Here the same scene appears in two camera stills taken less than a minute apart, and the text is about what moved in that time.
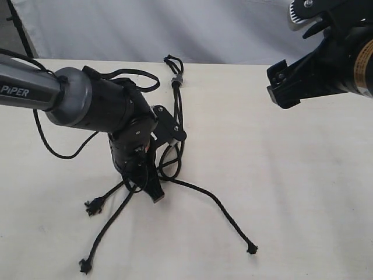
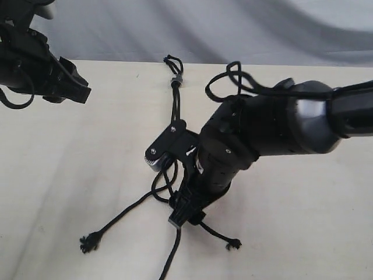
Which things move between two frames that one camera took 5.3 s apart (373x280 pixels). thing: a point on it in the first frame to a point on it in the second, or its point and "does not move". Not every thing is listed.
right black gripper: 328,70 to 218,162
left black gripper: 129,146 to 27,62
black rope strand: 95,206 to 89,242
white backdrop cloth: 201,31 does not move
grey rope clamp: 179,78 does not move
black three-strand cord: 171,163 to 175,65
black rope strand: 85,263 to 173,258
